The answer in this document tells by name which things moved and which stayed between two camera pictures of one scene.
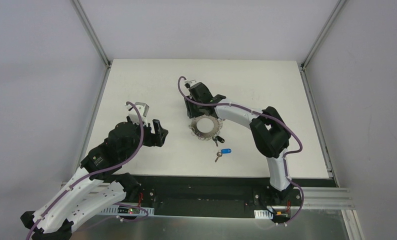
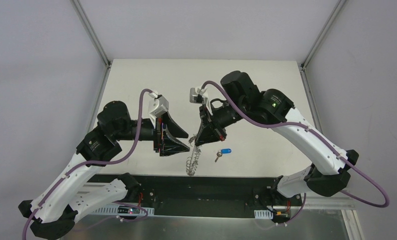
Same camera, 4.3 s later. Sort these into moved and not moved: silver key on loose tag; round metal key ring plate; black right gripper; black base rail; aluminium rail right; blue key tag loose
Moved: round metal key ring plate; black right gripper
Not moved: silver key on loose tag; blue key tag loose; aluminium rail right; black base rail
